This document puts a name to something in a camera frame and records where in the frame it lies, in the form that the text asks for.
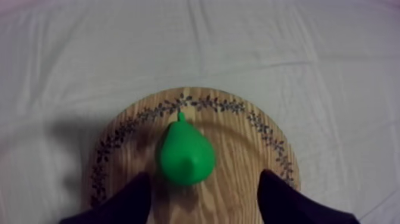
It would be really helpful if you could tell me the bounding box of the round wooden board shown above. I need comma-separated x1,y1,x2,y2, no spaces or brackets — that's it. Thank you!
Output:
80,86,301,224

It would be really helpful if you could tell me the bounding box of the green toy pear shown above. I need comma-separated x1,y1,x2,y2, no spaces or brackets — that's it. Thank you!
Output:
156,111,217,186

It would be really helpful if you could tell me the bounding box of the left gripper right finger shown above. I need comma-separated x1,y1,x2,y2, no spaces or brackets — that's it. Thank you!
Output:
257,169,361,224

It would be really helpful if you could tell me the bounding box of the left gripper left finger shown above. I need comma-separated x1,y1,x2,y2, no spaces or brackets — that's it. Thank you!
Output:
58,172,153,224

